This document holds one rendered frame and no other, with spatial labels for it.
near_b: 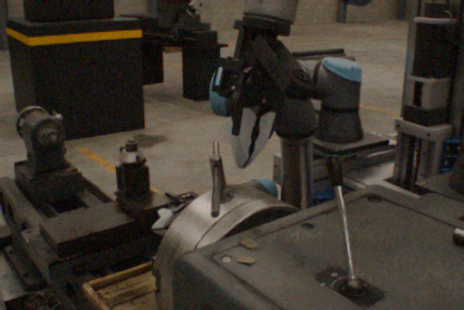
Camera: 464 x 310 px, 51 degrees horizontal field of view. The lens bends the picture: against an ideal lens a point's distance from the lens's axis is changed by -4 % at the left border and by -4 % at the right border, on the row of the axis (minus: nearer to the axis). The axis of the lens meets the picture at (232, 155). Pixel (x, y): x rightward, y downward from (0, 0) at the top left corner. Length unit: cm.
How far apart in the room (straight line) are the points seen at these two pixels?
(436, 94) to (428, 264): 75
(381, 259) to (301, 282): 13
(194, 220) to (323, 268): 30
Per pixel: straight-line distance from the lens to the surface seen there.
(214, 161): 87
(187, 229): 89
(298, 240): 74
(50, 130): 191
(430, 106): 139
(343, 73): 147
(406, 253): 73
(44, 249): 146
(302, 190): 120
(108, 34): 559
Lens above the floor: 160
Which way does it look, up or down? 19 degrees down
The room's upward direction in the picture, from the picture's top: straight up
